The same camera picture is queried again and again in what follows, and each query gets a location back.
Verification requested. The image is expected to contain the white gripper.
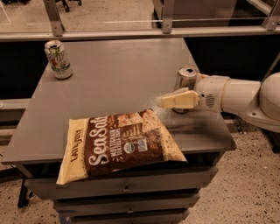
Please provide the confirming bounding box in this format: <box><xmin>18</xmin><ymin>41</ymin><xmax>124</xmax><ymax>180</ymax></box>
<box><xmin>156</xmin><ymin>73</ymin><xmax>230</xmax><ymax>112</ymax></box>

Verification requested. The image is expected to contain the silver redbull can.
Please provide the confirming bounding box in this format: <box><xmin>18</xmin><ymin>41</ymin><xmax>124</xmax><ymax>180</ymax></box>
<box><xmin>171</xmin><ymin>65</ymin><xmax>199</xmax><ymax>115</ymax></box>

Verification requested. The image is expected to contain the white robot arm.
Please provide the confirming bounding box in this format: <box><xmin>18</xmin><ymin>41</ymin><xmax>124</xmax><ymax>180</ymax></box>
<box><xmin>156</xmin><ymin>73</ymin><xmax>280</xmax><ymax>133</ymax></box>

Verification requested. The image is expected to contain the brown sea salt chip bag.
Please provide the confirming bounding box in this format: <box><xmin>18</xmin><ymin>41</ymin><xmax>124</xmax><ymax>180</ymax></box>
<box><xmin>57</xmin><ymin>109</ymin><xmax>186</xmax><ymax>186</ymax></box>

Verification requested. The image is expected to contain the green white soda can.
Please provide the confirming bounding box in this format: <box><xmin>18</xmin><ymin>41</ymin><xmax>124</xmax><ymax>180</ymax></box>
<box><xmin>45</xmin><ymin>40</ymin><xmax>74</xmax><ymax>80</ymax></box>

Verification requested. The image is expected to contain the grey drawer cabinet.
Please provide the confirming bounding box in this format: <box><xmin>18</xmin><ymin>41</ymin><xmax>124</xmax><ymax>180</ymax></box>
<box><xmin>3</xmin><ymin>38</ymin><xmax>235</xmax><ymax>224</ymax></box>

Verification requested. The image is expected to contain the grey metal railing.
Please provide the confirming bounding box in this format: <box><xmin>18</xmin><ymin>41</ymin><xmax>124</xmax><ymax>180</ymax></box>
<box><xmin>0</xmin><ymin>0</ymin><xmax>280</xmax><ymax>42</ymax></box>

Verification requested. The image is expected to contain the black office chair base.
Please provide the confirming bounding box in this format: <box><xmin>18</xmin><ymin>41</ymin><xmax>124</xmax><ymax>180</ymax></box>
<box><xmin>55</xmin><ymin>0</ymin><xmax>82</xmax><ymax>12</ymax></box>

